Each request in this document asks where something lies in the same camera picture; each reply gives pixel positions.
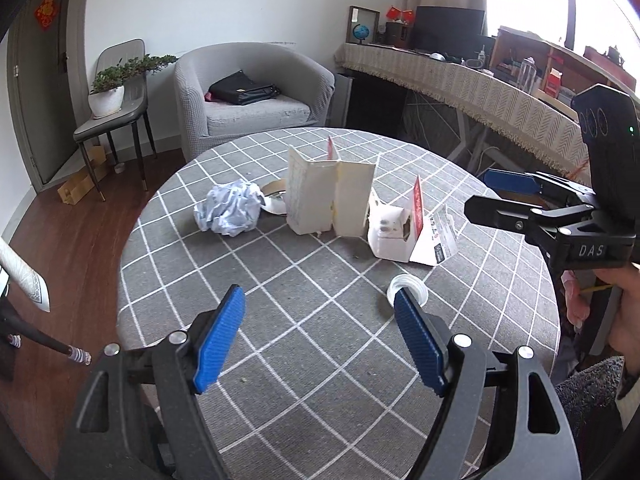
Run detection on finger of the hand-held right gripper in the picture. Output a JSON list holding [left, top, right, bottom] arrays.
[[464, 195, 595, 242], [482, 169, 596, 202]]

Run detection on black-legged table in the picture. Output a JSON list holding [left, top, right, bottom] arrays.
[[0, 302, 93, 367]]

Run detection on red door decoration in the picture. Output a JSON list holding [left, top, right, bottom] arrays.
[[34, 0, 57, 31]]

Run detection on black bag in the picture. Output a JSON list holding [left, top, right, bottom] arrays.
[[207, 70, 281, 107]]

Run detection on potted plant white pot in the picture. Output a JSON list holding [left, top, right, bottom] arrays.
[[88, 54, 179, 120]]

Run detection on white plastic ring lid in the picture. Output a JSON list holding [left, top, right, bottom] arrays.
[[388, 275, 429, 312]]

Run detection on wooden desk shelf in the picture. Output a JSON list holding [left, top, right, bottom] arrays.
[[492, 25, 640, 103]]

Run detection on picture frame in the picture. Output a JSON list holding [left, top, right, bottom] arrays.
[[348, 6, 379, 46]]

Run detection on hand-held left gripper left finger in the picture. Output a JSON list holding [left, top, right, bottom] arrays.
[[59, 284, 247, 480]]

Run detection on paper ball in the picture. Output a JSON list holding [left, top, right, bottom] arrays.
[[194, 180, 268, 237]]

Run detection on small white box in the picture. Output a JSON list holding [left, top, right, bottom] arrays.
[[366, 175, 458, 265]]

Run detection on brown tape roll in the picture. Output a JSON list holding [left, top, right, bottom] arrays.
[[261, 179, 289, 215]]

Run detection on grey dining chair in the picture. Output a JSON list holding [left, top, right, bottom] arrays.
[[73, 38, 157, 201]]

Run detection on person's right hand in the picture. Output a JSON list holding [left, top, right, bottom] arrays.
[[565, 266, 640, 358]]

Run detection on white desk frame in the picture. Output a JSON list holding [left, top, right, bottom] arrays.
[[447, 110, 501, 171]]

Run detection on round table grey checked cloth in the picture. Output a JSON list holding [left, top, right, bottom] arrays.
[[116, 127, 561, 480]]

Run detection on tall white carton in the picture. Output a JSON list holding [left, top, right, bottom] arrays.
[[286, 135, 376, 238]]

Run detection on side desk with beige cloth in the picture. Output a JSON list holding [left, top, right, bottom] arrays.
[[334, 42, 601, 173]]

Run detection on grey armchair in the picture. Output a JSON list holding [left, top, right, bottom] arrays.
[[172, 42, 336, 161]]

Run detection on grey fleece clothing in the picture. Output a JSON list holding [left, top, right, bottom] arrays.
[[552, 357, 626, 443]]

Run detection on black monitor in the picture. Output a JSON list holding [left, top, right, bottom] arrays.
[[412, 6, 486, 56]]

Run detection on cardboard box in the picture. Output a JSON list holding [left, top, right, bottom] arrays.
[[57, 145, 111, 206]]

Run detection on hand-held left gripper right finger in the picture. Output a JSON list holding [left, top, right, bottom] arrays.
[[393, 290, 583, 480]]

